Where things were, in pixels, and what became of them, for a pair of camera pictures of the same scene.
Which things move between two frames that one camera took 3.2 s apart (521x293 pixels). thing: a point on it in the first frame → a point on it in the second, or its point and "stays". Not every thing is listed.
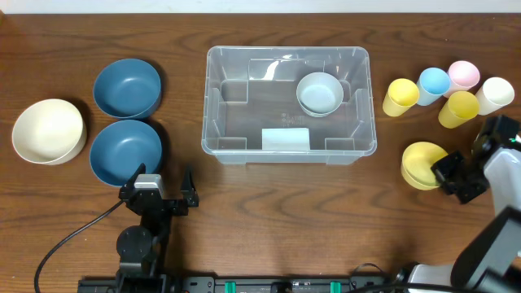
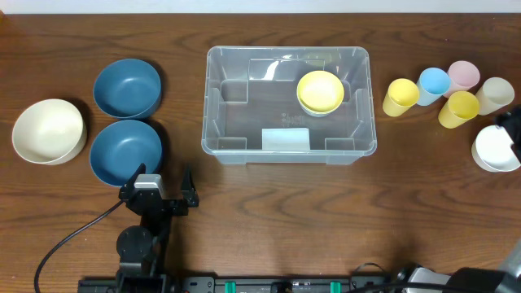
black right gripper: x=448 y=172 → x=510 y=122
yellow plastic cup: x=461 y=107 stays
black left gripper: x=161 y=204 stays
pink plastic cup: x=463 y=76 stays
